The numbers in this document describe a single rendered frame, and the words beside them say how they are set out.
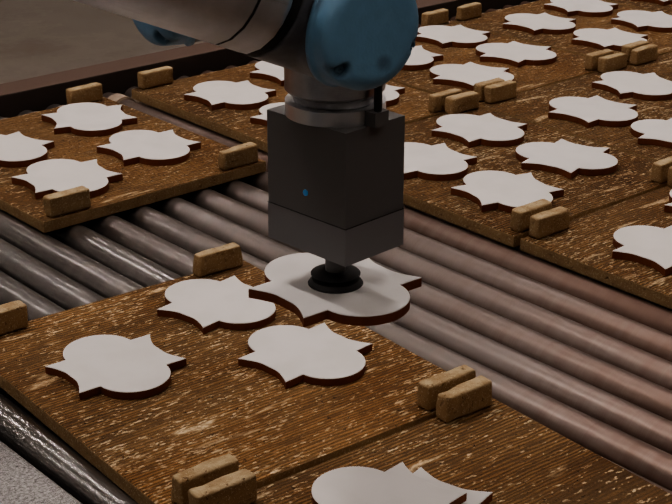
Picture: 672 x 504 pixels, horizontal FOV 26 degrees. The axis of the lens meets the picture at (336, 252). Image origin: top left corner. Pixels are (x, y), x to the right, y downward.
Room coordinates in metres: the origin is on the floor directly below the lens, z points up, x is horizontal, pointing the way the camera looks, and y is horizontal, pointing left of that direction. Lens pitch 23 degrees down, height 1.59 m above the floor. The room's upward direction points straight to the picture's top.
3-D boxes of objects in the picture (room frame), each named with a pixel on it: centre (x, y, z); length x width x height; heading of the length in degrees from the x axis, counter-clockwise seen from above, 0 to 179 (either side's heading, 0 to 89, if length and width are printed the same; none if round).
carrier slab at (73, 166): (1.93, 0.36, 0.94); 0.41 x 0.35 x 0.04; 41
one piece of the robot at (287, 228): (1.04, -0.01, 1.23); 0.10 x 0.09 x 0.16; 135
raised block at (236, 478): (1.02, 0.09, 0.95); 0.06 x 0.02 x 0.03; 128
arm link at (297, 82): (1.03, 0.00, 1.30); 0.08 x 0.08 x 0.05
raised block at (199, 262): (1.52, 0.13, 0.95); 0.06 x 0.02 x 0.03; 128
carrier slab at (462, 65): (2.43, -0.21, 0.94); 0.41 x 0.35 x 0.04; 41
